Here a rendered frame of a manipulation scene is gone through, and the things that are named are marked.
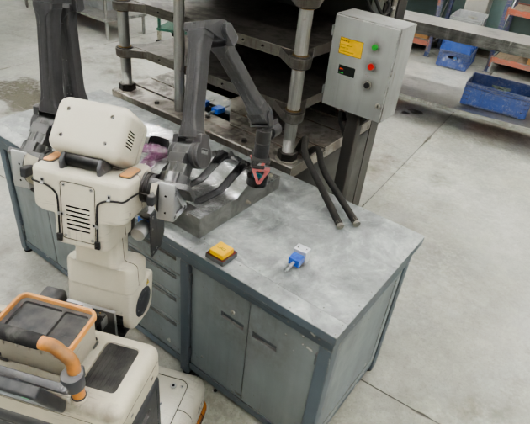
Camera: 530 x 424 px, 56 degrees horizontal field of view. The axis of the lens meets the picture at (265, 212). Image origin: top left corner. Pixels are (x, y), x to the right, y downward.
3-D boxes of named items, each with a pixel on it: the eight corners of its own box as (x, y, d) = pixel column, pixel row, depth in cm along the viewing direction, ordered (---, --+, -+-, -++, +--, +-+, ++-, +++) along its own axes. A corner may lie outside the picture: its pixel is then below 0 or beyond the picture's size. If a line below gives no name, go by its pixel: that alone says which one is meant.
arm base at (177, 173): (146, 182, 134) (188, 191, 132) (156, 155, 137) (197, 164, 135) (155, 193, 142) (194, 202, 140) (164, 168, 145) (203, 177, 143)
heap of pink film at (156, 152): (145, 182, 199) (145, 165, 195) (107, 171, 203) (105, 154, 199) (176, 155, 220) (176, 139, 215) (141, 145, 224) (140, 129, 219)
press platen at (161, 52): (296, 152, 230) (302, 117, 220) (113, 75, 289) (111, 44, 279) (377, 106, 287) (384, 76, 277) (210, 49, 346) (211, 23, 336)
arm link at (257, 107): (193, 34, 148) (223, 30, 143) (199, 20, 150) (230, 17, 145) (248, 126, 182) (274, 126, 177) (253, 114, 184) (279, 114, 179)
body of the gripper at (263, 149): (267, 155, 191) (270, 137, 187) (269, 166, 182) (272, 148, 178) (251, 153, 190) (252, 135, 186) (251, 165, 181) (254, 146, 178)
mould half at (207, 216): (198, 239, 182) (199, 208, 174) (150, 210, 193) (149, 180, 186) (278, 188, 216) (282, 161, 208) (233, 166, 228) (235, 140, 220)
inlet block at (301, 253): (290, 279, 168) (292, 267, 165) (278, 273, 170) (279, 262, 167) (309, 260, 177) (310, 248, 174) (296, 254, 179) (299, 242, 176)
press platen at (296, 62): (304, 104, 217) (310, 60, 206) (110, 34, 276) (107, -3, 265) (386, 66, 274) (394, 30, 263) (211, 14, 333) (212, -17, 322)
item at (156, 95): (289, 178, 238) (291, 166, 234) (112, 98, 297) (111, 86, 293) (369, 128, 296) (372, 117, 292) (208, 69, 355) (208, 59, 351)
